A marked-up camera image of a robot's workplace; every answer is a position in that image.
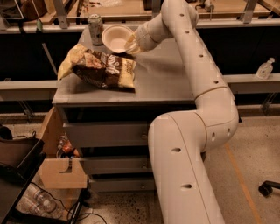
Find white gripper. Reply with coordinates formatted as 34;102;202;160
124;23;156;55

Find white paper bowl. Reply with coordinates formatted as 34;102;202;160
101;24;133;53

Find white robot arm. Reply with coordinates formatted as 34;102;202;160
126;0;239;224

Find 7up soda can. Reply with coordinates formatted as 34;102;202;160
87;14;103;46

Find brown yellow chip bag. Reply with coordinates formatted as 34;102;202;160
58;44;136;89

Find grey drawer cabinet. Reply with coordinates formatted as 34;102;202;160
52;39;196;192

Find wooden box with slot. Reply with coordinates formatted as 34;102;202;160
37;107;88;189

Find black cart shelf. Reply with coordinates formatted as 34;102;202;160
0;138;46;224

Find clear plastic water bottles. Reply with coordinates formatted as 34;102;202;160
17;184;63;219

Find black office chair wheel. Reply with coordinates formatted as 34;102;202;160
258;180;280;197

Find black floor cable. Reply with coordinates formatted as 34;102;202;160
30;181;109;224

